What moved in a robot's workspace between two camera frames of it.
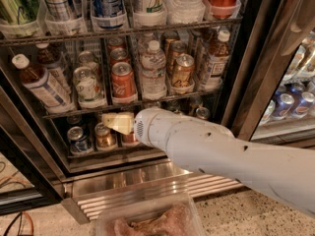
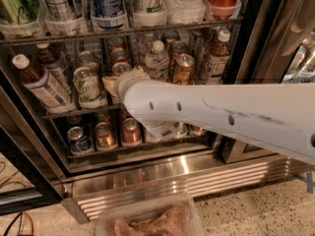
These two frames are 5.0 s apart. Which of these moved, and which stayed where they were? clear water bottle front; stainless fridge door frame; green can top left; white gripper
Moved: white gripper
Stayed: stainless fridge door frame; clear water bottle front; green can top left
